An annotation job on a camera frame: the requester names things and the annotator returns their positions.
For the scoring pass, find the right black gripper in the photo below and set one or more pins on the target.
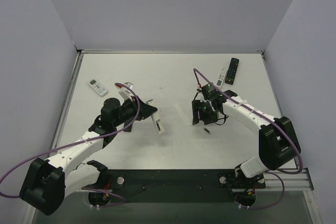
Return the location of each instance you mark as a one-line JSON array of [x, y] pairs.
[[203, 114]]

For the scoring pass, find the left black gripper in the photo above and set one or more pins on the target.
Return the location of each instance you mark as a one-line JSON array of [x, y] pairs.
[[139, 109]]

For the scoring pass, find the white long battery cover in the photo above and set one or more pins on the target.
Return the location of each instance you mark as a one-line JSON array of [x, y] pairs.
[[182, 114]]

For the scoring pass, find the long white slim remote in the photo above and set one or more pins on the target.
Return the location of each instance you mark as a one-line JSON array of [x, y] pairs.
[[156, 118]]

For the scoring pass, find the black remote control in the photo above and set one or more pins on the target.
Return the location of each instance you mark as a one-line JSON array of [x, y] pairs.
[[128, 125]]

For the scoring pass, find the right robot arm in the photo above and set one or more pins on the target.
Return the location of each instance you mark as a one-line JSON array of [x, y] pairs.
[[277, 140]]

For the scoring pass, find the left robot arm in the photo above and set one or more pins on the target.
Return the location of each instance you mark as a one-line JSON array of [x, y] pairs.
[[49, 181]]

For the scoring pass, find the white AC remote left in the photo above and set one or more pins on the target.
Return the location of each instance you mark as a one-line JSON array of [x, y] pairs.
[[97, 87]]

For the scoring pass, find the black TV remote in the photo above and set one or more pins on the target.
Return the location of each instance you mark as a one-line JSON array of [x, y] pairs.
[[231, 71]]

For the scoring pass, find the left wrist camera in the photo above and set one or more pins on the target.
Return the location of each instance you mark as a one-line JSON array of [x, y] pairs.
[[124, 90]]

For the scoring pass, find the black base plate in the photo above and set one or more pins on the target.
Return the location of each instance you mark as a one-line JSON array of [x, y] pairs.
[[172, 186]]

